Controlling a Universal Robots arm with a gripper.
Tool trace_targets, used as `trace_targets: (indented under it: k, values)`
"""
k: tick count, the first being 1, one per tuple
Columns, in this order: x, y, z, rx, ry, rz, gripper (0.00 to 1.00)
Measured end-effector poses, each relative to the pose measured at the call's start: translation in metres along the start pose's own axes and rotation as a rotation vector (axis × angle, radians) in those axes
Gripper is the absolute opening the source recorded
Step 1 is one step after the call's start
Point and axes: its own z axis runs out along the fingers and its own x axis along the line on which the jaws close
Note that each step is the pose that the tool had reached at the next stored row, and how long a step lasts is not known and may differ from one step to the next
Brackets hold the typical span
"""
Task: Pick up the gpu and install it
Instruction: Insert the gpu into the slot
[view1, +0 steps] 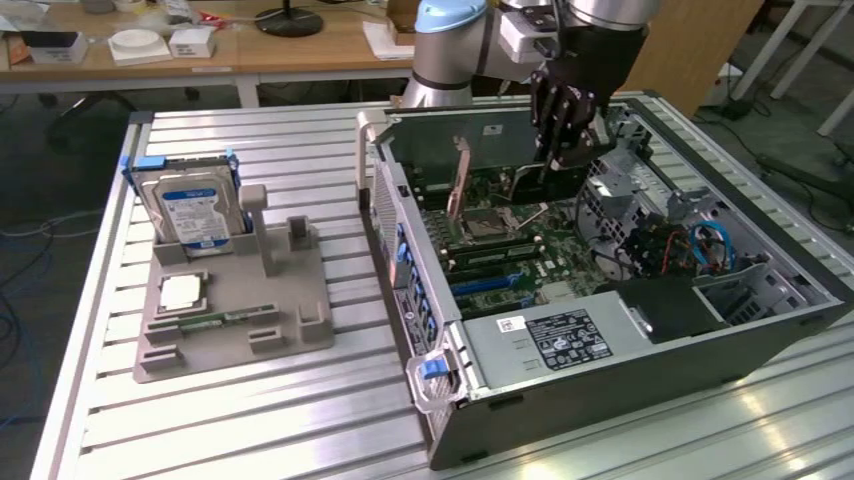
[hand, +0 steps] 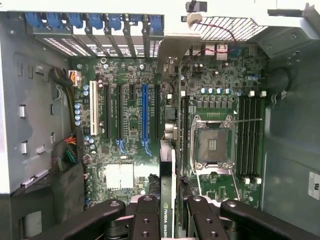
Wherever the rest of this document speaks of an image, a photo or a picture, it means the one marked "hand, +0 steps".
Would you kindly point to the black open PC case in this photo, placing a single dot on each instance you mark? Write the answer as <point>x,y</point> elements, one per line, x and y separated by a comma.
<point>287,125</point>

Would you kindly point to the short black expansion slot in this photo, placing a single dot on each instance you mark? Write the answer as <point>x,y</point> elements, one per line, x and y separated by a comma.
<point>131,92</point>

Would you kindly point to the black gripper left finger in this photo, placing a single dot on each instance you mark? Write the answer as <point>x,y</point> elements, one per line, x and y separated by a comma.
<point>147,220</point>

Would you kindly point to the CPU socket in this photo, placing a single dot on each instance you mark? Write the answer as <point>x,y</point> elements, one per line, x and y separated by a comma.
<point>212,145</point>

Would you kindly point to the white power connector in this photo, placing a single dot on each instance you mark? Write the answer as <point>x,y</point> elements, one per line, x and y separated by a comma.
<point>74,78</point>

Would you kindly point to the blue expansion slot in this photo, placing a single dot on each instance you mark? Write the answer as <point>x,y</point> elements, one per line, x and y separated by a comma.
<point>144,115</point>

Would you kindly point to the thin metal locking lever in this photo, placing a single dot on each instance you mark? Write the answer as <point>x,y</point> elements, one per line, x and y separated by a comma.
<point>247,121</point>

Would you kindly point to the silver chipset heatsink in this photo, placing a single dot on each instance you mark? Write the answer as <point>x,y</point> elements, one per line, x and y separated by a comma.
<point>120,176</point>

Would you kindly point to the long black expansion slot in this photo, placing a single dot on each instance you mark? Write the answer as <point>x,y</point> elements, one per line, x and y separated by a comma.
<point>107,112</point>
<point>157,112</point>
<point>119,112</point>

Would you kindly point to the white expansion slot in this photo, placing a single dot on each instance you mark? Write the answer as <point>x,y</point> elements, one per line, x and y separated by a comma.
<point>93,107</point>

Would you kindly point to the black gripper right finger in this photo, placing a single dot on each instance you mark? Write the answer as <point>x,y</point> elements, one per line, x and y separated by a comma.
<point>207,222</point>

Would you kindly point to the green motherboard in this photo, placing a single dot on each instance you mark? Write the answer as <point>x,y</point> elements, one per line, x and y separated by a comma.
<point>215,182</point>

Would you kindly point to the black RAM slot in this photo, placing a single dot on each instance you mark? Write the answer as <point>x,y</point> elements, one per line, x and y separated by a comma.
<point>188,130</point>
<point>246,137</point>
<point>240,137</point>
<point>183,130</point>
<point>258,137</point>
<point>252,137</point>

